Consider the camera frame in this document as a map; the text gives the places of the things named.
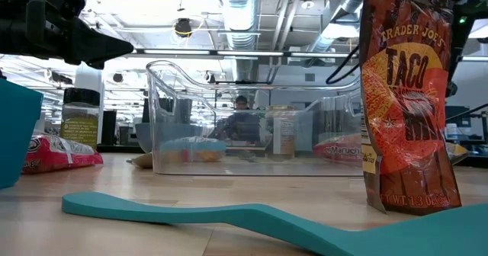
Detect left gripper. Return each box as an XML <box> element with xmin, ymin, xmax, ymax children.
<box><xmin>0</xmin><ymin>0</ymin><xmax>135</xmax><ymax>71</ymax></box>

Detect black-lid spice jar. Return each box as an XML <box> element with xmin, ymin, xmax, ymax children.
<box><xmin>59</xmin><ymin>87</ymin><xmax>101</xmax><ymax>150</ymax></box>

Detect red Maruchan ramen packet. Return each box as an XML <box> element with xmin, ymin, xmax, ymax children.
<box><xmin>313</xmin><ymin>133</ymin><xmax>363</xmax><ymax>165</ymax></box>
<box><xmin>21</xmin><ymin>133</ymin><xmax>104</xmax><ymax>174</ymax></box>

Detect blue ramen packet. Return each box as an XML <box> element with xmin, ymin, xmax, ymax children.
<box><xmin>159</xmin><ymin>136</ymin><xmax>228</xmax><ymax>164</ymax></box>

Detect black cabinet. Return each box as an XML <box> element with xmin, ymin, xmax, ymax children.
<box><xmin>101</xmin><ymin>110</ymin><xmax>117</xmax><ymax>146</ymax></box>

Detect black ceiling-mounted device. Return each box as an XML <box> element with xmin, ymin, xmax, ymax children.
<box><xmin>173</xmin><ymin>17</ymin><xmax>194</xmax><ymax>39</ymax></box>

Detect blue bowl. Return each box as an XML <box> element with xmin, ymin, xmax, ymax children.
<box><xmin>134</xmin><ymin>122</ymin><xmax>205</xmax><ymax>155</ymax></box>

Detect teal rectangular tray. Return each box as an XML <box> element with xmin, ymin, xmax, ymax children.
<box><xmin>0</xmin><ymin>78</ymin><xmax>43</xmax><ymax>190</ymax></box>

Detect person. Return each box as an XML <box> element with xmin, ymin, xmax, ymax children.
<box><xmin>213</xmin><ymin>94</ymin><xmax>266</xmax><ymax>143</ymax></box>

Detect clear plastic bin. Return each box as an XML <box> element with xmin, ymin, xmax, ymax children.
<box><xmin>146</xmin><ymin>59</ymin><xmax>364</xmax><ymax>178</ymax></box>

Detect teal flat lid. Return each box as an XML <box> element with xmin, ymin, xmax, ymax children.
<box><xmin>61</xmin><ymin>190</ymin><xmax>488</xmax><ymax>256</ymax></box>

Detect Trader Joe's taco seasoning packet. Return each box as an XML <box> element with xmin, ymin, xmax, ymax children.
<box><xmin>358</xmin><ymin>0</ymin><xmax>463</xmax><ymax>216</ymax></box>

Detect white bottle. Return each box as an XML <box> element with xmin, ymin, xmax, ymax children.
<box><xmin>445</xmin><ymin>123</ymin><xmax>459</xmax><ymax>141</ymax></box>

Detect dark background monitor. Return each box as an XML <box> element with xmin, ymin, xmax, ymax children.
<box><xmin>445</xmin><ymin>105</ymin><xmax>470</xmax><ymax>128</ymax></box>

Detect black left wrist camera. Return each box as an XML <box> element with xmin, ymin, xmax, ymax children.
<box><xmin>40</xmin><ymin>0</ymin><xmax>88</xmax><ymax>21</ymax></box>

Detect silver ventilation duct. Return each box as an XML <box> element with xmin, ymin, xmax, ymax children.
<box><xmin>217</xmin><ymin>0</ymin><xmax>261</xmax><ymax>82</ymax></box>
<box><xmin>304</xmin><ymin>0</ymin><xmax>363</xmax><ymax>55</ymax></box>

